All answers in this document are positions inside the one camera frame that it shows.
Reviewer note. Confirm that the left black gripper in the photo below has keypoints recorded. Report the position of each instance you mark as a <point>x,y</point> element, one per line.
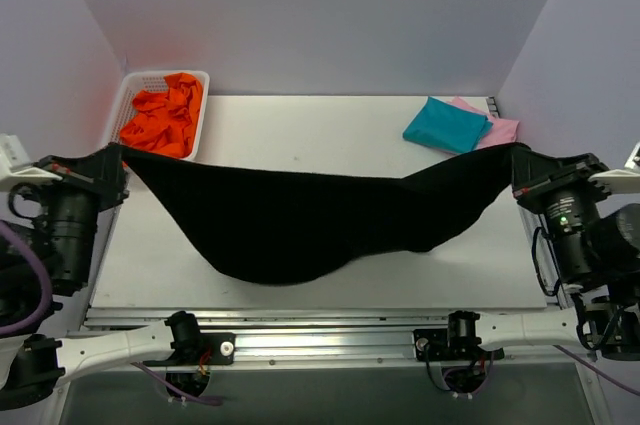
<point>84,183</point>

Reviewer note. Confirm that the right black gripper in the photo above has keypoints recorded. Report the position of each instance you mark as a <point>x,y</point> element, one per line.
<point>558,180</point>

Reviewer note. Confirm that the folded pink t-shirt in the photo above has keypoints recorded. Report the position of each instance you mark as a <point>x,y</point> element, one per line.
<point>502,131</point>

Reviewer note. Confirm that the white plastic laundry basket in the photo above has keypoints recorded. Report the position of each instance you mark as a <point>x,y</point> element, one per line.
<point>134,82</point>

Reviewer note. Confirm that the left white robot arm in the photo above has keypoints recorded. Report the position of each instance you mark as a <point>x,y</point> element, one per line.
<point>50,255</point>

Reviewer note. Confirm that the orange crumpled t-shirt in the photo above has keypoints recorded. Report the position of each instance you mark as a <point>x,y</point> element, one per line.
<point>165,121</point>

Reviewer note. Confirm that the black t-shirt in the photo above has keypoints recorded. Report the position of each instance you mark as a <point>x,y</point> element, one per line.
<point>287,228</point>

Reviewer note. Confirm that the aluminium rail frame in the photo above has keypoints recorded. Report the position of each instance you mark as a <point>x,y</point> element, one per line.
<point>340,367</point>

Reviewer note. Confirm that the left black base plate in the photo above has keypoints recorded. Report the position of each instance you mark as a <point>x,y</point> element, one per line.
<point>207,349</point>

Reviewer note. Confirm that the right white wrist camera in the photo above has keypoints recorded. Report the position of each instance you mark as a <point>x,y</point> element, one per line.
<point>621,181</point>

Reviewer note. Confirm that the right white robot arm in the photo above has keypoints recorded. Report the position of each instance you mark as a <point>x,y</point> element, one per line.
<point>597,261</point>

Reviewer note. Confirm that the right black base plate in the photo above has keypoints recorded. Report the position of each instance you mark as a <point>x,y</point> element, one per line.
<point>440,344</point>

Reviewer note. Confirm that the folded teal t-shirt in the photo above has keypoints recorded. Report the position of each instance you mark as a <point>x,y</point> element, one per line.
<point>445,127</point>

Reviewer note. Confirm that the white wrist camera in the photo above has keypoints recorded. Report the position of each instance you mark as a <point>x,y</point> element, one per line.
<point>17,168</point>
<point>621,181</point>

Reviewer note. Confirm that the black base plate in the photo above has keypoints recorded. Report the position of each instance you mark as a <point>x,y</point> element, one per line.
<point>440,344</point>
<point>207,349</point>

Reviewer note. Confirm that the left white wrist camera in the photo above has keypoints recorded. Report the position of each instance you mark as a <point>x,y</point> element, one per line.
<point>17,168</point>

